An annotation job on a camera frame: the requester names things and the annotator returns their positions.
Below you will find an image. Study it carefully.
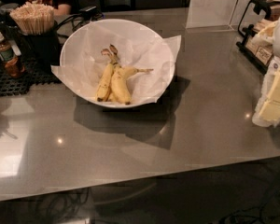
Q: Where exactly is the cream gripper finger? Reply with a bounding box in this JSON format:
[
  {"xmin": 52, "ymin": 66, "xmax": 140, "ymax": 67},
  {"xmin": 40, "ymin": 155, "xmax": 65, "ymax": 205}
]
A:
[{"xmin": 252, "ymin": 68, "xmax": 280, "ymax": 127}]

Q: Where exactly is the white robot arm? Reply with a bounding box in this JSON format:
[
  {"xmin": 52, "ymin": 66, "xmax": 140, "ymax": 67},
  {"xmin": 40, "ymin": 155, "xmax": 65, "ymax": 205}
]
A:
[{"xmin": 252, "ymin": 17, "xmax": 280, "ymax": 127}]

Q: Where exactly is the white bowl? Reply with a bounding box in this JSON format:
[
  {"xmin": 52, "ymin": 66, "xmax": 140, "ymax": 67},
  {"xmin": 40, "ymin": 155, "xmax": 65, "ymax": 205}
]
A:
[{"xmin": 59, "ymin": 18, "xmax": 176, "ymax": 109}]

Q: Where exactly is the front yellow banana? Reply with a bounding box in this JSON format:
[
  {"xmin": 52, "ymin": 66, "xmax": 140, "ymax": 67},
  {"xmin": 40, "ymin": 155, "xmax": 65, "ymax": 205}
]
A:
[{"xmin": 111, "ymin": 66, "xmax": 150, "ymax": 105}]

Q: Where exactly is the yellow banana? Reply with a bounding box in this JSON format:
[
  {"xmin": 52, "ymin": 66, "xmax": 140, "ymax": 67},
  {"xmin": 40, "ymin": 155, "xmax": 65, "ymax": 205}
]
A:
[
  {"xmin": 95, "ymin": 62, "xmax": 113, "ymax": 102},
  {"xmin": 111, "ymin": 66, "xmax": 150, "ymax": 105}
]

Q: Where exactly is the left yellow banana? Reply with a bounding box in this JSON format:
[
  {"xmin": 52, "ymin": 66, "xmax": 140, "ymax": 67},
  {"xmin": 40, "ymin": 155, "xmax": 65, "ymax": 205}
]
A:
[{"xmin": 95, "ymin": 62, "xmax": 113, "ymax": 102}]

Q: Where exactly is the clear acrylic stand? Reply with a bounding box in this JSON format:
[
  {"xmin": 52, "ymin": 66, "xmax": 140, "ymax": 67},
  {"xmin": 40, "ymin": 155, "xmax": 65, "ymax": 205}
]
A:
[{"xmin": 186, "ymin": 0, "xmax": 250, "ymax": 28}]

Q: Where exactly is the white paper liner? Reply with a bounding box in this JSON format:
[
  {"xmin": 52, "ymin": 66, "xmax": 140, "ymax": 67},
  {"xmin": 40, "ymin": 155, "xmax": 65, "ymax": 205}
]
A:
[{"xmin": 50, "ymin": 19, "xmax": 182, "ymax": 106}]

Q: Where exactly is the black stick holder cup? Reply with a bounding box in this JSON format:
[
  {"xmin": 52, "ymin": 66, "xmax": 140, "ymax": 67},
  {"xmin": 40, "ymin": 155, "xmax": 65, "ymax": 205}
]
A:
[{"xmin": 21, "ymin": 22, "xmax": 61, "ymax": 74}]

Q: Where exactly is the wooden stir sticks bundle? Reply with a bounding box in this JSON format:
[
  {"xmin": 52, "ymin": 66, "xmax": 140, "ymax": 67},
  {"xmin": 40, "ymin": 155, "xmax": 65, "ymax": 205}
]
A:
[{"xmin": 10, "ymin": 2, "xmax": 54, "ymax": 35}]

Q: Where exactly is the brown sauce bottle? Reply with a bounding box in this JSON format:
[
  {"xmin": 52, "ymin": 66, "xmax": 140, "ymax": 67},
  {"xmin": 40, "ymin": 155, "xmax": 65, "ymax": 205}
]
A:
[{"xmin": 0, "ymin": 32, "xmax": 25, "ymax": 78}]

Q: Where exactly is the black rubber mesh mat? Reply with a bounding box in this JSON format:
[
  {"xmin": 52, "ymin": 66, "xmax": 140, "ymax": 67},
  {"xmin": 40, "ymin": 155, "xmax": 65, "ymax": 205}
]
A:
[{"xmin": 0, "ymin": 57, "xmax": 60, "ymax": 97}]

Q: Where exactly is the black cable with adapter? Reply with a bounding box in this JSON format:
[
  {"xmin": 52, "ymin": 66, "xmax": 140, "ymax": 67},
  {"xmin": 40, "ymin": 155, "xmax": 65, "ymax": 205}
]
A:
[{"xmin": 55, "ymin": 6, "xmax": 105, "ymax": 39}]

